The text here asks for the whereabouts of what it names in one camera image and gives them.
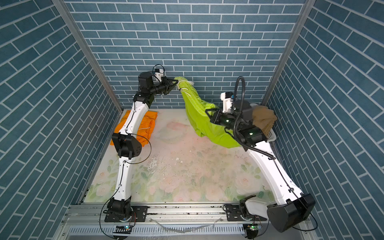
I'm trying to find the aluminium corner post left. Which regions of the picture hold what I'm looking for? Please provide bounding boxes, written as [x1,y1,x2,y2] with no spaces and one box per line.
[52,0,124,114]

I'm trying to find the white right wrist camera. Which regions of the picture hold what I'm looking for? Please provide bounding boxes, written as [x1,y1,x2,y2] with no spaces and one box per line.
[220,92,234,114]

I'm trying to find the neon green shorts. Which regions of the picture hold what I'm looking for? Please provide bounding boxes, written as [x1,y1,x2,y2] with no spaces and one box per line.
[175,77,241,149]

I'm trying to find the tan brown shorts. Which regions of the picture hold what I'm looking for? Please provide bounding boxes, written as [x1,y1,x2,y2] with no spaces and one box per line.
[251,105,278,137]

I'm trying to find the black corrugated cable right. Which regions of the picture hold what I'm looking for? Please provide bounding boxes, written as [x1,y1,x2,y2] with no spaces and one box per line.
[232,75,277,160]

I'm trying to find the white plastic laundry basket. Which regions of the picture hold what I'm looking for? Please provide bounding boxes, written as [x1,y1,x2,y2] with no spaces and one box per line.
[248,102,277,143]

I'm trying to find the aluminium corner post right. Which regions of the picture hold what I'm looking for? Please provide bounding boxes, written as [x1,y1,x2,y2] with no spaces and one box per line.
[261,0,316,106]

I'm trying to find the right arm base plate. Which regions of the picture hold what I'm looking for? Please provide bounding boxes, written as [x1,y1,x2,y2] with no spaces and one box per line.
[222,204,267,222]

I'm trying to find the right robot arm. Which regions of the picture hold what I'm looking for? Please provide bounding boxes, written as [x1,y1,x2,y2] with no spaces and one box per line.
[205,109,316,233]

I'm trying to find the aluminium front rail frame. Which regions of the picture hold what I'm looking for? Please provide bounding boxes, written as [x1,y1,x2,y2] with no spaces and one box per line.
[53,203,316,240]

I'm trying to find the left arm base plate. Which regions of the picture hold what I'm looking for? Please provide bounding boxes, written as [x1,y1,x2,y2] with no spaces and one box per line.
[104,205,148,223]

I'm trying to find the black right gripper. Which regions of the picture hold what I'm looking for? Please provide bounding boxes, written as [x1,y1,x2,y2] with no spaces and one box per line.
[207,106,243,132]

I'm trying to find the aluminium corner post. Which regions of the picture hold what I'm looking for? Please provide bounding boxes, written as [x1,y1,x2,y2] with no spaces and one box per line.
[52,0,124,114]
[261,0,316,106]

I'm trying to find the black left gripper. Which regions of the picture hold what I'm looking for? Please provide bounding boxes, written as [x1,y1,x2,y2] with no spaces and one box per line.
[146,76,176,97]

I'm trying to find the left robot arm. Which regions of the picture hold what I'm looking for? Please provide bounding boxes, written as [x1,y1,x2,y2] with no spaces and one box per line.
[107,72,178,222]

